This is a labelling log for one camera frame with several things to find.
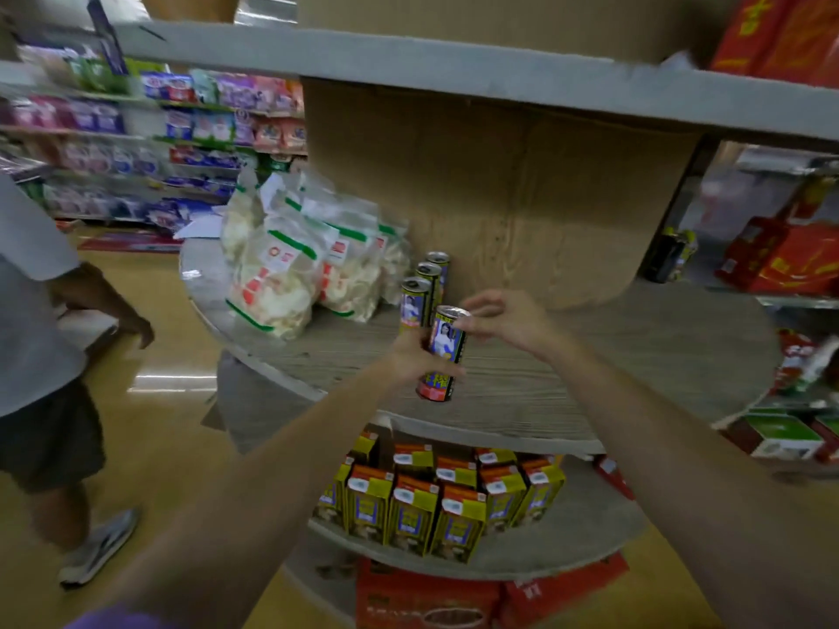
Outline round wooden shelf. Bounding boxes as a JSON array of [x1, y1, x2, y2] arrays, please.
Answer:
[[114, 0, 839, 629]]

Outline person's left hand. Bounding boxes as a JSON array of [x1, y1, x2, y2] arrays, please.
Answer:
[[386, 327, 467, 391]]

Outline white paper sheet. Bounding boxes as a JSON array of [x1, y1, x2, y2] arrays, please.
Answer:
[[173, 214, 225, 241]]

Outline purple shirt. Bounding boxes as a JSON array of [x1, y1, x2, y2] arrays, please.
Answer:
[[65, 607, 173, 629]]

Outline red yellow-print carton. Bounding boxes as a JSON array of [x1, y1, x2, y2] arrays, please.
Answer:
[[715, 217, 839, 295]]

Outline red cartoon face carton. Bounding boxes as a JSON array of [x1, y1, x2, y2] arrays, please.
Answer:
[[773, 330, 817, 394]]

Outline white slim bottle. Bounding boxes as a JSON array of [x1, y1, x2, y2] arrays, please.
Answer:
[[796, 336, 839, 391]]

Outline red floor mat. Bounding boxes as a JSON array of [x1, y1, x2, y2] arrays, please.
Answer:
[[78, 230, 184, 254]]

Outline rows of colourful packets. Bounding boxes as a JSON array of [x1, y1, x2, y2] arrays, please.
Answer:
[[0, 42, 308, 225]]

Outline dark blue sign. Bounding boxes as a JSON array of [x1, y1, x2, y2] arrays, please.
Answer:
[[87, 0, 130, 78]]

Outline person's right hand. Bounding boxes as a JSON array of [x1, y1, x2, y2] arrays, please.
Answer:
[[452, 288, 565, 361]]

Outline small green-top box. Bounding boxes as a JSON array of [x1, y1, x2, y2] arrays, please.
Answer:
[[724, 411, 826, 460], [812, 415, 839, 465]]

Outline person's right forearm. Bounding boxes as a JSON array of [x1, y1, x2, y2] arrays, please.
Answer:
[[544, 333, 839, 629]]

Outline person's left forearm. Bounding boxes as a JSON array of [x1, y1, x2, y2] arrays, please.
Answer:
[[98, 359, 407, 629]]

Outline red porridge print carton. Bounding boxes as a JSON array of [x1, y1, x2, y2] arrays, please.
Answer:
[[356, 559, 504, 629], [497, 550, 630, 629]]

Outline row of yellow orange cartons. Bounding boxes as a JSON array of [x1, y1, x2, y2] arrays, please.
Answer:
[[313, 430, 567, 564]]

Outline yellow green bottle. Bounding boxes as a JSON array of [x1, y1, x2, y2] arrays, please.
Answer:
[[675, 228, 700, 276]]

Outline yellow red tall pack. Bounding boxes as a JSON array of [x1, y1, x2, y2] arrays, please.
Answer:
[[780, 176, 837, 220]]

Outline large red gift carton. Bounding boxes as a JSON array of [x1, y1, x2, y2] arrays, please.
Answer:
[[710, 0, 839, 89]]

